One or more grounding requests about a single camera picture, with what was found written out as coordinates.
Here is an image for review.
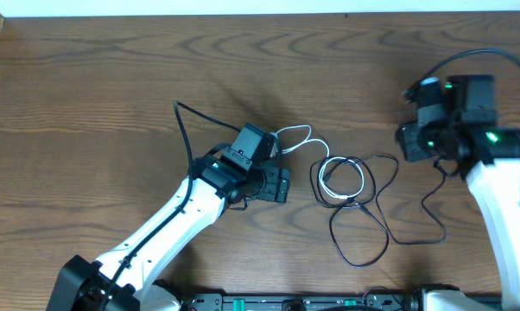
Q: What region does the white usb cable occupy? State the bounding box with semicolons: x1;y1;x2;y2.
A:
273;124;366;200

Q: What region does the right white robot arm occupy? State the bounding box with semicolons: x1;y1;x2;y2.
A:
396;75;520;310

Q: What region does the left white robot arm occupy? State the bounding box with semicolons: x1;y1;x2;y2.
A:
47;124;290;310

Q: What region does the black usb cable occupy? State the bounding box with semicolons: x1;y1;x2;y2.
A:
309;154;449;269

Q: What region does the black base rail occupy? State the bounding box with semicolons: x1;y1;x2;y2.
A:
130;280;503;311

